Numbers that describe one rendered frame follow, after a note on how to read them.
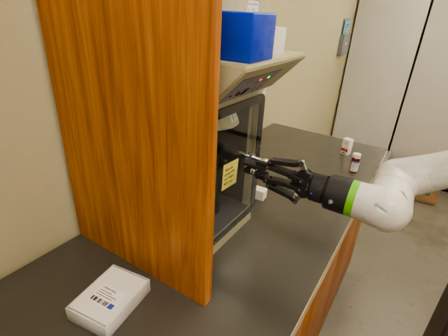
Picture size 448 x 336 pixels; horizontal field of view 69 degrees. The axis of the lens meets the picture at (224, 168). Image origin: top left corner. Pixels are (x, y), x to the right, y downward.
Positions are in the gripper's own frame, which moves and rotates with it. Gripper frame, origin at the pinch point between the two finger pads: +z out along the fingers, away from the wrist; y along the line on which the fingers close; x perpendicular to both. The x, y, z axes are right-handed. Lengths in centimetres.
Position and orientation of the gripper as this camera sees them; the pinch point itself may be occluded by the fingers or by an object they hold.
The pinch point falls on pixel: (255, 168)
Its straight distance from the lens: 93.0
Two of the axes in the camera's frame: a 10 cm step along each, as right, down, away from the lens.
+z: -8.4, -2.7, 4.7
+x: -5.4, 3.8, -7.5
